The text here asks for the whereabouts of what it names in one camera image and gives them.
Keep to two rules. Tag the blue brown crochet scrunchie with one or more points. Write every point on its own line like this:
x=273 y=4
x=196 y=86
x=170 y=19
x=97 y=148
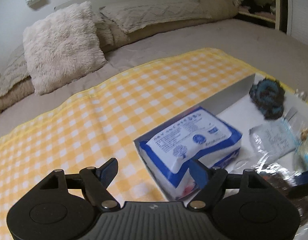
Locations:
x=268 y=95

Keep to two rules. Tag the yellow white checkered blanket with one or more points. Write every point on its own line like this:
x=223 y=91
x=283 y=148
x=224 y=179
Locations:
x=102 y=122

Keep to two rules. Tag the grey quilted pillow right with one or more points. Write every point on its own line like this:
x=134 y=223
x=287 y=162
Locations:
x=137 y=14

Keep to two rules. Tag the grey quilted pillow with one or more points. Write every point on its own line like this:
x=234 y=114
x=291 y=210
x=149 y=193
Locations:
x=15 y=71
x=137 y=14

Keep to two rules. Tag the clear bag with dark items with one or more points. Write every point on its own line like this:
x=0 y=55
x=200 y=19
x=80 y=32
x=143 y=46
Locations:
x=279 y=177

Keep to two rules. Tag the grey quilted pillow left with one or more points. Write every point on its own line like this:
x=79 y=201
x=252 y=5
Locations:
x=15 y=71

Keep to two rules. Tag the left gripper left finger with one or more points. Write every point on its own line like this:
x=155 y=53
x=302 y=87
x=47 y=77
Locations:
x=95 y=183

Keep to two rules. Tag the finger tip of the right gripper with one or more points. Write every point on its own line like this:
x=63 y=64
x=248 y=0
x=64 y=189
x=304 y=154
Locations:
x=301 y=188

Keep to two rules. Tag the white cardboard box tray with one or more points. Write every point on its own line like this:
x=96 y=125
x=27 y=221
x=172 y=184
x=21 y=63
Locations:
x=233 y=105

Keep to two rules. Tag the blue white tissue pack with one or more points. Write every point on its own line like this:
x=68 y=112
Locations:
x=168 y=151

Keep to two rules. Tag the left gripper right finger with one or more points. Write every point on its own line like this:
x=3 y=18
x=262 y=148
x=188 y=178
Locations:
x=210 y=182

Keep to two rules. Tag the fluffy white pillow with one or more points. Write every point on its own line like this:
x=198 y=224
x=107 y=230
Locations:
x=62 y=47

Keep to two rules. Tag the silver foil snack packet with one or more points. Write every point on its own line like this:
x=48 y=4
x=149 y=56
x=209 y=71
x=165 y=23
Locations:
x=275 y=139

